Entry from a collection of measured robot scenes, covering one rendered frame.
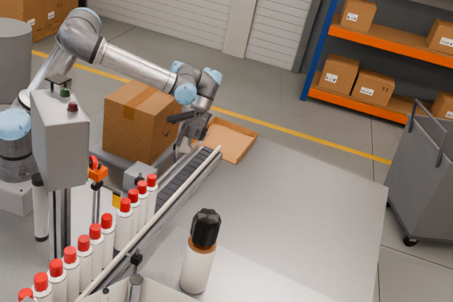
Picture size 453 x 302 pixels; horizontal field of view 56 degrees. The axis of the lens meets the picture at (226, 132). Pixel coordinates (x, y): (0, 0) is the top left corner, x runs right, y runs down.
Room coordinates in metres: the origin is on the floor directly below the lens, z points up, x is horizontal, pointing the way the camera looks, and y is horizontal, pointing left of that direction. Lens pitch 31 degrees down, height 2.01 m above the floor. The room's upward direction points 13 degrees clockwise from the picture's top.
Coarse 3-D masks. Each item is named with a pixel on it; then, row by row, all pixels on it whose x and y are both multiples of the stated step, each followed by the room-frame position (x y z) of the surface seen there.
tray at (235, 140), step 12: (216, 120) 2.06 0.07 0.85; (216, 132) 1.95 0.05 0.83; (228, 132) 1.98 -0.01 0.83; (240, 132) 2.01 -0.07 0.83; (252, 132) 1.99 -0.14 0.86; (192, 144) 1.79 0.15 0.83; (204, 144) 1.81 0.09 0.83; (216, 144) 1.84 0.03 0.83; (228, 144) 1.86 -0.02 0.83; (240, 144) 1.89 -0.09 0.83; (228, 156) 1.75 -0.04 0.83; (240, 156) 1.74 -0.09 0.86
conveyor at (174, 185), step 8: (200, 152) 1.66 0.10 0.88; (208, 152) 1.68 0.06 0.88; (192, 160) 1.58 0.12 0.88; (200, 160) 1.60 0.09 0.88; (184, 168) 1.52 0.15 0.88; (192, 168) 1.53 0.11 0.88; (176, 176) 1.45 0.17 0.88; (184, 176) 1.46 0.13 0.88; (168, 184) 1.38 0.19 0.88; (176, 184) 1.39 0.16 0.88; (160, 192) 1.32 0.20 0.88; (168, 192) 1.33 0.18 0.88; (184, 192) 1.37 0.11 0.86; (160, 200) 1.27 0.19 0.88; (176, 200) 1.29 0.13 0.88; (168, 208) 1.24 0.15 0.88; (160, 216) 1.19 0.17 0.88; (152, 224) 1.14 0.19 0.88; (112, 272) 0.89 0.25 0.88; (104, 280) 0.86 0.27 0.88; (96, 288) 0.83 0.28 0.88
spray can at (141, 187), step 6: (138, 186) 1.09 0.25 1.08; (144, 186) 1.09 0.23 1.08; (144, 192) 1.10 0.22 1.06; (138, 198) 1.08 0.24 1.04; (144, 198) 1.09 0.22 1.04; (144, 204) 1.09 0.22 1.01; (144, 210) 1.09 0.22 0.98; (144, 216) 1.10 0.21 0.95; (138, 222) 1.08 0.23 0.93; (144, 222) 1.10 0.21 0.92; (138, 228) 1.08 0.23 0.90
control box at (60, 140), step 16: (32, 96) 0.86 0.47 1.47; (48, 96) 0.87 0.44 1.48; (32, 112) 0.86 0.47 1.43; (48, 112) 0.81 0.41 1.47; (64, 112) 0.82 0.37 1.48; (80, 112) 0.84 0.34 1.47; (32, 128) 0.87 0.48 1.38; (48, 128) 0.76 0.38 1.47; (64, 128) 0.78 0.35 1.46; (80, 128) 0.80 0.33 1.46; (32, 144) 0.87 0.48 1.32; (48, 144) 0.76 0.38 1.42; (64, 144) 0.78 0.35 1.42; (80, 144) 0.80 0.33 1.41; (48, 160) 0.75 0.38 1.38; (64, 160) 0.78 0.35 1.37; (80, 160) 0.80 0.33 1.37; (48, 176) 0.75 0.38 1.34; (64, 176) 0.78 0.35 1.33; (80, 176) 0.80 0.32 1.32
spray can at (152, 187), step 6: (150, 174) 1.16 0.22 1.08; (150, 180) 1.14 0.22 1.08; (150, 186) 1.14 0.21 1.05; (156, 186) 1.15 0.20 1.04; (150, 192) 1.13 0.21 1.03; (156, 192) 1.15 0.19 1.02; (150, 198) 1.13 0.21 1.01; (150, 204) 1.13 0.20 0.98; (150, 210) 1.13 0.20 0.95; (150, 216) 1.14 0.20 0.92
